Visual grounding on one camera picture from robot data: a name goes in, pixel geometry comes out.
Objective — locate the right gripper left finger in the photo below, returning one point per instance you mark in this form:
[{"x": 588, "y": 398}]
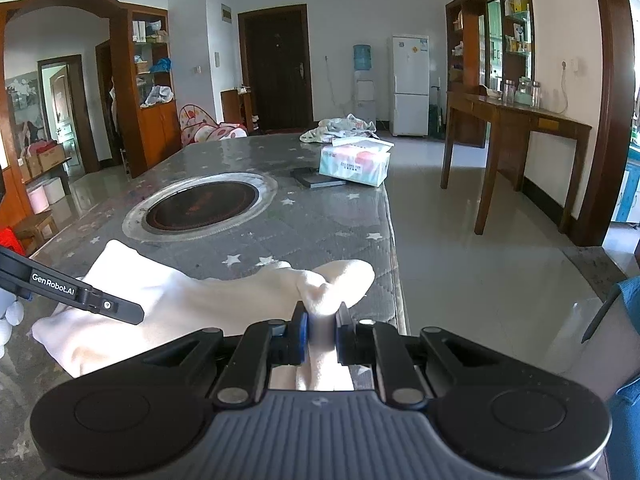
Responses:
[{"x": 247, "y": 360}]

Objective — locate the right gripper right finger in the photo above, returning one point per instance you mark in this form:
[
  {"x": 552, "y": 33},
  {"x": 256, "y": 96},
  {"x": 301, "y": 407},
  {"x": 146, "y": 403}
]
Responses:
[{"x": 380, "y": 347}]

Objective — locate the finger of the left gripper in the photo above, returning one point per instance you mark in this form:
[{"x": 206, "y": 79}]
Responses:
[{"x": 101, "y": 303}]

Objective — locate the cream white garment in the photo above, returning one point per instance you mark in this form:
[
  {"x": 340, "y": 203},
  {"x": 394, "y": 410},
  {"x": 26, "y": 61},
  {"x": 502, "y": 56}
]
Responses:
[{"x": 175, "y": 305}]

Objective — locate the white gloved hand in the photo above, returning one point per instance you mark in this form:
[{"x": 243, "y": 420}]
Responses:
[{"x": 11, "y": 315}]

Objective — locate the red plastic stool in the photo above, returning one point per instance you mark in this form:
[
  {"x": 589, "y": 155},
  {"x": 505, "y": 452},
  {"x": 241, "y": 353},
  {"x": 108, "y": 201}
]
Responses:
[{"x": 9, "y": 240}]

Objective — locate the small wooden stool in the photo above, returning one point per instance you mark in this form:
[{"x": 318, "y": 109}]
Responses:
[{"x": 33, "y": 232}]

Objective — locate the left wooden display cabinet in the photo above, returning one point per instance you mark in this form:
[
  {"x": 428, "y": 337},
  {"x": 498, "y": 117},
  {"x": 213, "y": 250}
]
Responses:
[{"x": 15, "y": 206}]

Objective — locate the round induction cooktop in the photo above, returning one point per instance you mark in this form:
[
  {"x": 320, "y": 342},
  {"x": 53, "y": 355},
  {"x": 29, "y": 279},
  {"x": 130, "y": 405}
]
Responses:
[{"x": 199, "y": 207}]

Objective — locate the wooden shelf cabinet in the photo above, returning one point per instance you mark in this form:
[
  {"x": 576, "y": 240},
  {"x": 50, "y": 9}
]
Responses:
[{"x": 146, "y": 109}]

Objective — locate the tissue pack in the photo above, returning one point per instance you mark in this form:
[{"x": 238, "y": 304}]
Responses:
[{"x": 357, "y": 159}]

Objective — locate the polka dot play tent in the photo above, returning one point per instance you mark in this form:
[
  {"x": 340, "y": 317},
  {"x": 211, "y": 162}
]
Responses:
[{"x": 197, "y": 126}]

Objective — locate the crumpled patterned cloth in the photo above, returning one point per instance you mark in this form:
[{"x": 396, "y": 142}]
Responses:
[{"x": 339, "y": 128}]

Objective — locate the water dispenser with blue bottle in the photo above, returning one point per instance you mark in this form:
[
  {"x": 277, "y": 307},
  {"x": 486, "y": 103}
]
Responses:
[{"x": 364, "y": 85}]

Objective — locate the white refrigerator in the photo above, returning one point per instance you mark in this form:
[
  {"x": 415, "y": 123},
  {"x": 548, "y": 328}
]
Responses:
[{"x": 410, "y": 85}]

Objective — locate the dark wooden door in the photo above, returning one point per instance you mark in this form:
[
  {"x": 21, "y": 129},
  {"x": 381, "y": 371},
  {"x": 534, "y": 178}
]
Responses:
[{"x": 275, "y": 61}]

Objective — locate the wooden sideboard shelf unit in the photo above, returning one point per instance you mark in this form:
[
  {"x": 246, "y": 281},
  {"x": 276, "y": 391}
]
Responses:
[{"x": 493, "y": 99}]

